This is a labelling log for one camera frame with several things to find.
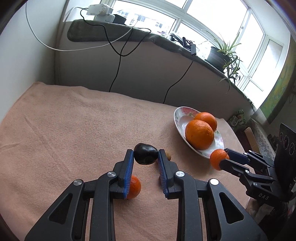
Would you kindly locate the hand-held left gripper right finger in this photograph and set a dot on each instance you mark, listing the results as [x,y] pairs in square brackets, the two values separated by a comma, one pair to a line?
[161,176]

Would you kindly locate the green gift bag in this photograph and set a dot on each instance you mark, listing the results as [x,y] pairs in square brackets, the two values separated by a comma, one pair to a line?
[235,119]

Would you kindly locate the white window frame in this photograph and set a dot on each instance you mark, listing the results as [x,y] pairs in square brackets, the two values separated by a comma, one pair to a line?
[259,51]

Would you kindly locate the black power adapter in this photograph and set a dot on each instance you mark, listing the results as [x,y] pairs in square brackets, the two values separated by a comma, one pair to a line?
[119,19]

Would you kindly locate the small tangerine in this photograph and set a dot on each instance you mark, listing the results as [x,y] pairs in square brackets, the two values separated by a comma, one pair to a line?
[216,160]
[135,187]

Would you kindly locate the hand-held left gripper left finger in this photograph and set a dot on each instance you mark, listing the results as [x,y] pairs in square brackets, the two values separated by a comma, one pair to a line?
[128,171]

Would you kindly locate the large oval orange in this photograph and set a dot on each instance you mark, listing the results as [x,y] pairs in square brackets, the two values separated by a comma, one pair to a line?
[208,119]

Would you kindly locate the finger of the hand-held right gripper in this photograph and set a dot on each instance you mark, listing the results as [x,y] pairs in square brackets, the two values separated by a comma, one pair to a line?
[233,168]
[235,154]

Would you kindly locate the black folded stand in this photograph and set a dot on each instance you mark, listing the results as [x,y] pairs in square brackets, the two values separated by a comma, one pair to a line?
[186,41]

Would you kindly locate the brown kiwi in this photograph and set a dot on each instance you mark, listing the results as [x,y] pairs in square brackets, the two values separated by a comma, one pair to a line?
[168,155]

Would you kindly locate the large round orange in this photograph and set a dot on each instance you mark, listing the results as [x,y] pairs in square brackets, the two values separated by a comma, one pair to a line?
[198,135]

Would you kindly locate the spider plant in dark pot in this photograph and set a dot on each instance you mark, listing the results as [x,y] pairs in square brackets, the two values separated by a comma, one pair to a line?
[217,56]

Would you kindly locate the white patterned cloth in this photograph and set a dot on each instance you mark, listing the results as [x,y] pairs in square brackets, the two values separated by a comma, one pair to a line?
[263,136]

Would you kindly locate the floral ceramic plate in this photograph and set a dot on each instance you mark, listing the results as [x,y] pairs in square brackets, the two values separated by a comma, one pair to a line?
[185,120]

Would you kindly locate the green yellow wall painting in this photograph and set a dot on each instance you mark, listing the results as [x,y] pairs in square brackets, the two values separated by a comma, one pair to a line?
[282,88]

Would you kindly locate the light fuzzy clothing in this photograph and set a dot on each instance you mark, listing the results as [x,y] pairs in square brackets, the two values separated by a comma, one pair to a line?
[259,208]

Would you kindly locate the open cardboard box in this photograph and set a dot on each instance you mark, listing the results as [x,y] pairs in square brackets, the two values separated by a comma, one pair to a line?
[251,139]

